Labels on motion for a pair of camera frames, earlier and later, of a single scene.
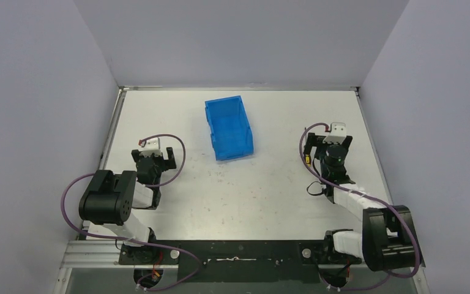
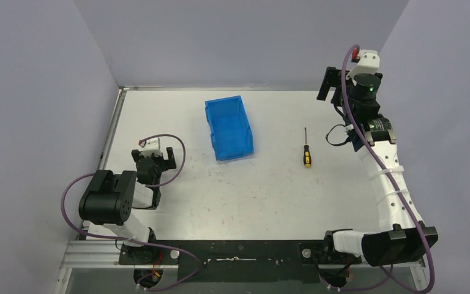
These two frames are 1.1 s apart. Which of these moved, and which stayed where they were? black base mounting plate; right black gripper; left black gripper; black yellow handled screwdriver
Moved: right black gripper
Stayed: left black gripper; black yellow handled screwdriver; black base mounting plate
